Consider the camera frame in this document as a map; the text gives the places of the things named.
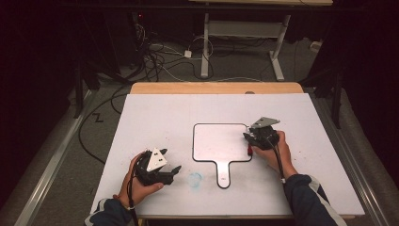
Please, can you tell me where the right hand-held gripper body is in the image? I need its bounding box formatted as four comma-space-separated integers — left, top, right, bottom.
248, 116, 281, 151

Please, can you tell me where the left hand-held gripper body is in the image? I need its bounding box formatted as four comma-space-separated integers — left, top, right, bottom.
134, 147, 175, 186

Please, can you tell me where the small whiteboard with handle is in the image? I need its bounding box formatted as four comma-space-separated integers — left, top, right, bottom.
191, 122, 254, 189

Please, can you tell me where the person's left hand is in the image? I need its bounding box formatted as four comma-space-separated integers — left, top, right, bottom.
117, 152, 165, 210

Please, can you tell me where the person's right hand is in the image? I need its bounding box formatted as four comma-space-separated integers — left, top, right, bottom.
252, 130, 299, 181

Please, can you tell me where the large white table sheet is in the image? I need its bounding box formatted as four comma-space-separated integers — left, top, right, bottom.
90, 92, 366, 218

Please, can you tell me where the wooden table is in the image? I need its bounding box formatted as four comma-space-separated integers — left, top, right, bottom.
130, 82, 357, 220

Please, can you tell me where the white-framed desk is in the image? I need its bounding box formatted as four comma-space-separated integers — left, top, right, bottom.
187, 0, 334, 82

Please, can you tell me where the small white box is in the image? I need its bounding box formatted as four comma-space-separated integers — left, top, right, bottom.
310, 40, 324, 53

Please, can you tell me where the black stand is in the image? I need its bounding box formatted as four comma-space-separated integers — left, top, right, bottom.
73, 62, 102, 120

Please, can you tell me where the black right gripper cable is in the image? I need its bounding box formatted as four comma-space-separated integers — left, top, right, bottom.
266, 137, 286, 183

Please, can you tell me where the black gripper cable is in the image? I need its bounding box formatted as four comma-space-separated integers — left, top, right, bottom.
266, 137, 286, 183
126, 152, 140, 226

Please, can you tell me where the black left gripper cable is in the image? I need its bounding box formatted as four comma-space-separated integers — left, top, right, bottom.
126, 152, 140, 226

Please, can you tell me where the long black floor cable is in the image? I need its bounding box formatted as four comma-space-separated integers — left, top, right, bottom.
77, 84, 133, 166

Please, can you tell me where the metal floor rail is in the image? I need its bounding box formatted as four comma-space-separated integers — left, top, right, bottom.
13, 90, 95, 226
309, 93, 390, 226

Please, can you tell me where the tangle of black floor cables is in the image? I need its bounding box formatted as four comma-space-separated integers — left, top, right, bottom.
135, 23, 215, 83

